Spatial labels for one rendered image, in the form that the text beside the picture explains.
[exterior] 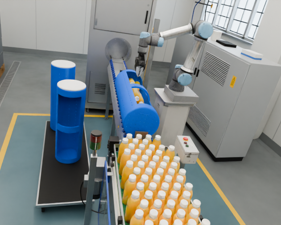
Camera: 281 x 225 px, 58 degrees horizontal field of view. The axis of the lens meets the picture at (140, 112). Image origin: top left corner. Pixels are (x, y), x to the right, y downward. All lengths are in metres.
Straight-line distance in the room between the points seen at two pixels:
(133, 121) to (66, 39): 5.25
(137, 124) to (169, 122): 0.54
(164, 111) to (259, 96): 1.57
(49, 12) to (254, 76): 5.05
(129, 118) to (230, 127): 1.92
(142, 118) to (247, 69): 1.71
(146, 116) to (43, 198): 1.28
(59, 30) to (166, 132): 5.00
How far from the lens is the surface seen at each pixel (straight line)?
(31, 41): 7.02
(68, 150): 3.13
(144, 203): 1.31
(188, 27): 2.24
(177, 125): 2.44
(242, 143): 3.82
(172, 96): 2.28
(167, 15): 7.32
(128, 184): 1.44
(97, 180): 1.90
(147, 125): 1.94
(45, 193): 2.64
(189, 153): 1.74
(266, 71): 3.41
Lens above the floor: 2.02
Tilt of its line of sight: 26 degrees down
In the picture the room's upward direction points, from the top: 11 degrees clockwise
